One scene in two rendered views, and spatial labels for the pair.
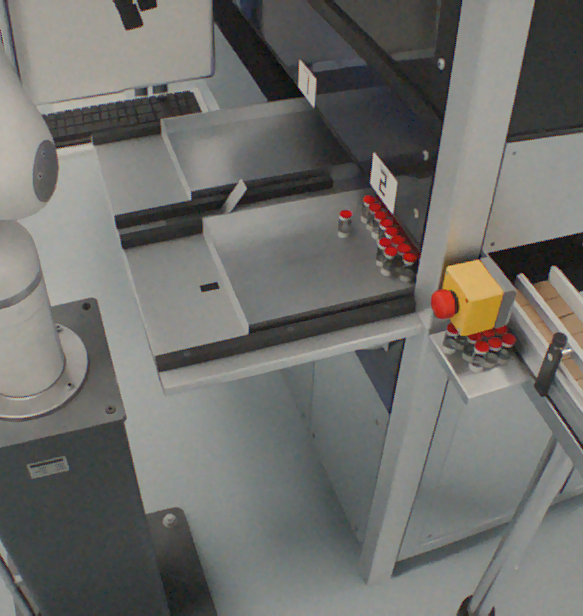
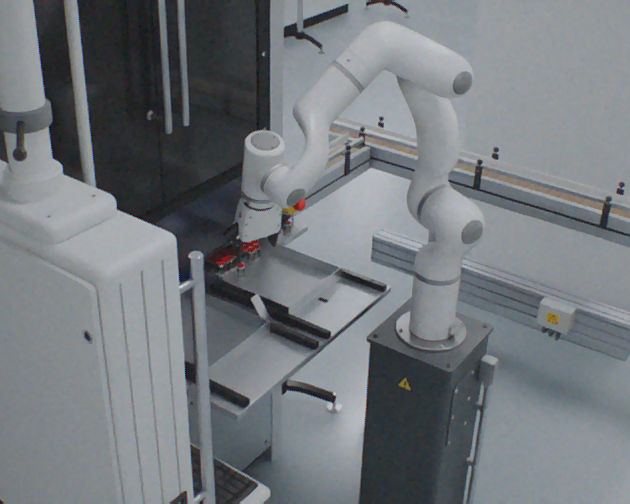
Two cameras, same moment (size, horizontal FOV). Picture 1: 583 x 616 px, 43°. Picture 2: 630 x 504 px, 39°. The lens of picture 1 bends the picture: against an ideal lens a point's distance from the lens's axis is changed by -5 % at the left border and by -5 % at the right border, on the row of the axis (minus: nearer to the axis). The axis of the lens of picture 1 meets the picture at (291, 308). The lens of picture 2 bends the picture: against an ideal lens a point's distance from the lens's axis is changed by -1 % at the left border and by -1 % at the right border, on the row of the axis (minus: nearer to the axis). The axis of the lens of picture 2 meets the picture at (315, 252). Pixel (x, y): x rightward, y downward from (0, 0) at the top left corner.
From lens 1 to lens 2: 2.84 m
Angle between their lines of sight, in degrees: 90
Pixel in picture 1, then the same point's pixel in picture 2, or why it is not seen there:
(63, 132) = (223, 468)
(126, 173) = (265, 372)
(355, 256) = (254, 270)
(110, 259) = not seen: outside the picture
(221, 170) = (224, 336)
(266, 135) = not seen: hidden behind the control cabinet
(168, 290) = (339, 309)
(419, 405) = not seen: hidden behind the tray
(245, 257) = (291, 298)
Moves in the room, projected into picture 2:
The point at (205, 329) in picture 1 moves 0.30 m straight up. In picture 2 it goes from (349, 289) to (354, 195)
